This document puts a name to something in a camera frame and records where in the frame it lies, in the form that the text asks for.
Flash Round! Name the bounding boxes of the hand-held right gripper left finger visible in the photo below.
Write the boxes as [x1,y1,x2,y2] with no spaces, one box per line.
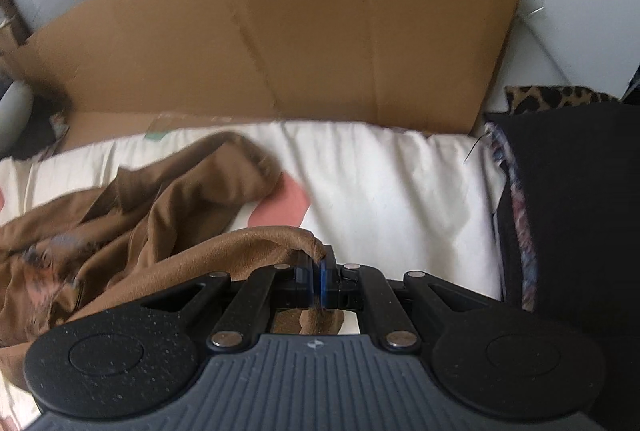
[141,253,318,353]

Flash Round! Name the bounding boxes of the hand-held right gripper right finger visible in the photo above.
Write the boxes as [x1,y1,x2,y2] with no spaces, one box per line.
[319,245,488,353]

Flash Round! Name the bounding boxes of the brown printed t-shirt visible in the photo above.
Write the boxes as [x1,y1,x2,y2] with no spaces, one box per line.
[0,131,351,347]

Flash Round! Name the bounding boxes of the black folded clothes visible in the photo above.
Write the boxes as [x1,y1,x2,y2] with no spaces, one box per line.
[482,98,640,382]

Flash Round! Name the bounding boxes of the cream bear print blanket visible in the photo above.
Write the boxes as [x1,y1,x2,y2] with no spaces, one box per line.
[0,118,507,427]

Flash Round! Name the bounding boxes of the long folded cardboard sheet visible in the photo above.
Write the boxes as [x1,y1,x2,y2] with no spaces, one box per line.
[0,0,525,157]

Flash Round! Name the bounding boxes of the leopard print cloth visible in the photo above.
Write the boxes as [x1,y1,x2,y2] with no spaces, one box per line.
[505,85,621,117]

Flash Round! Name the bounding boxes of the black cloth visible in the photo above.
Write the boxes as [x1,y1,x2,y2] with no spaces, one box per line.
[15,94,71,159]

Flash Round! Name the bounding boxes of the grey neck pillow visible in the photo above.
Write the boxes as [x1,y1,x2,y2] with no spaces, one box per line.
[0,81,33,152]

